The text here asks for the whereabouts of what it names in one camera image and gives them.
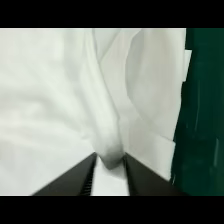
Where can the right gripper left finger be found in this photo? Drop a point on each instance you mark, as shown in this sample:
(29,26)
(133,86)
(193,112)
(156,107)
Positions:
(73,181)

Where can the white shirt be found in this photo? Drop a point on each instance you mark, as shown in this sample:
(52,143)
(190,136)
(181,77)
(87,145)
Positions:
(66,100)

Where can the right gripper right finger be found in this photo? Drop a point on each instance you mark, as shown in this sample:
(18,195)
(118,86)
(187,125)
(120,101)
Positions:
(146,183)

